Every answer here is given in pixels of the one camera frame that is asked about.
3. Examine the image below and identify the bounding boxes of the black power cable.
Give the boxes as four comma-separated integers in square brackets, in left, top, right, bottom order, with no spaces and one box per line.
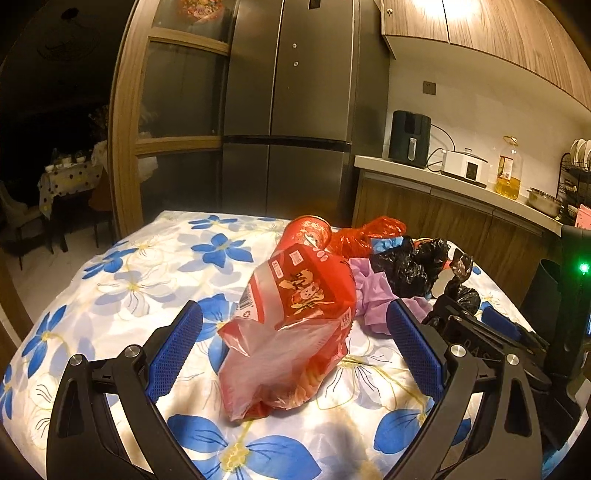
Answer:
[427,124,462,172]

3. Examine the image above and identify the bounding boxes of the red snack bag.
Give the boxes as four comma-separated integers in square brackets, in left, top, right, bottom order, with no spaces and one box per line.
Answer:
[217,215,358,422]

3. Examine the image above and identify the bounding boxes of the wooden glass sliding door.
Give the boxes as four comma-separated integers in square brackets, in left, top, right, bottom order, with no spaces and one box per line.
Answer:
[107,0,236,241]

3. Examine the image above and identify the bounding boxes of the blue plastic bag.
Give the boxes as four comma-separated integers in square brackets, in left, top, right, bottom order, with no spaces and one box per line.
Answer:
[372,235,407,254]

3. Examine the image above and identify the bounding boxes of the steel bowl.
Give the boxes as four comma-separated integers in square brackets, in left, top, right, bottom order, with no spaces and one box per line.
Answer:
[526,187,565,219]

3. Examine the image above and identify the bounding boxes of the steel refrigerator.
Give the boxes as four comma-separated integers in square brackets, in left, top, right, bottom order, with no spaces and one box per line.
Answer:
[221,0,391,229]

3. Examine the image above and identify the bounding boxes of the shiny brown wrapper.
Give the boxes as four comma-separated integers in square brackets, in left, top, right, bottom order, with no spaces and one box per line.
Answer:
[450,251,474,278]

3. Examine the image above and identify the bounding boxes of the dining chair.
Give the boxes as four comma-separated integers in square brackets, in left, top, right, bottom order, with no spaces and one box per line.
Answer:
[0,180,47,271]

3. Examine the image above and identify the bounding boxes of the white electric cooker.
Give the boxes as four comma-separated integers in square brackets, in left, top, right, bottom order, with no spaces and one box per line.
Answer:
[441,148,489,184]

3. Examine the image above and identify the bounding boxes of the blue floral cloth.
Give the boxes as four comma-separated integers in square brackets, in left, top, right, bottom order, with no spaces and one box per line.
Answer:
[0,210,587,480]

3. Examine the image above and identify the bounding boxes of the wooden upper cabinet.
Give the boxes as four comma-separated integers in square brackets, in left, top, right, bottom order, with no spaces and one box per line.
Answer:
[376,0,591,116]

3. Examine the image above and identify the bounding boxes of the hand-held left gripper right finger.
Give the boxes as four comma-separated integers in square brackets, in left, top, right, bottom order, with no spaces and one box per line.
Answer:
[385,298,543,480]

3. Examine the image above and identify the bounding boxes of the red plastic bag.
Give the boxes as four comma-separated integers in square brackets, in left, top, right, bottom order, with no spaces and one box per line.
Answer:
[330,216,408,259]

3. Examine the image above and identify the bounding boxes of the small black plastic bag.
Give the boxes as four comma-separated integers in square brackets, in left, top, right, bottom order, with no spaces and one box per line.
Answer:
[443,277,481,315]

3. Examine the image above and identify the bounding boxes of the kitchen counter with wooden cabinets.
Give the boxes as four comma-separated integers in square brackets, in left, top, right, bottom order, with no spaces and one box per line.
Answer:
[352,154,566,305]

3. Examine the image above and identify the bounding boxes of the white plastic bag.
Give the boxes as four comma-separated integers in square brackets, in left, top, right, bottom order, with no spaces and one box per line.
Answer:
[90,141,158,182]

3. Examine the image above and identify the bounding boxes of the cooking oil bottle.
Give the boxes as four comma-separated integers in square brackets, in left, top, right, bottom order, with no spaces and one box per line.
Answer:
[495,135,522,200]

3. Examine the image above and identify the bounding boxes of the black dish rack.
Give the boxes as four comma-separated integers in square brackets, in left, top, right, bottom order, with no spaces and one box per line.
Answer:
[556,138,591,222]

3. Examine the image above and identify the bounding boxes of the black air fryer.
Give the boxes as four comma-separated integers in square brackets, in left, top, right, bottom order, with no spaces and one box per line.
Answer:
[388,110,432,169]

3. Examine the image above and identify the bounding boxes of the red paper decoration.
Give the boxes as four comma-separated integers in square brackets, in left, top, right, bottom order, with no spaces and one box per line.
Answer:
[178,0,222,19]

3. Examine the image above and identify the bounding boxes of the purple plastic bag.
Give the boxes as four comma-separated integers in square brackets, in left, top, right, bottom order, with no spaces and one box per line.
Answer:
[348,257,435,335]

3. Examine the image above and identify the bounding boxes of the black trash bin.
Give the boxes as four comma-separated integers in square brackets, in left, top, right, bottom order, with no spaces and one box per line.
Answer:
[521,258,563,319]

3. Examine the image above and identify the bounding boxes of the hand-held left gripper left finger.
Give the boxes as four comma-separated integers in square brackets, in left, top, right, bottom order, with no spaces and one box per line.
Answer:
[46,300,204,480]

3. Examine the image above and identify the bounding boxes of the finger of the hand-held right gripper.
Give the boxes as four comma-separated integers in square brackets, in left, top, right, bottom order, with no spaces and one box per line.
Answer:
[422,293,513,365]
[480,305,552,356]

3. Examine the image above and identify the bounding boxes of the dining table with dotted cloth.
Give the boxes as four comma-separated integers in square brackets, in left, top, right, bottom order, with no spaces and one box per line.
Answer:
[38,161,105,254]

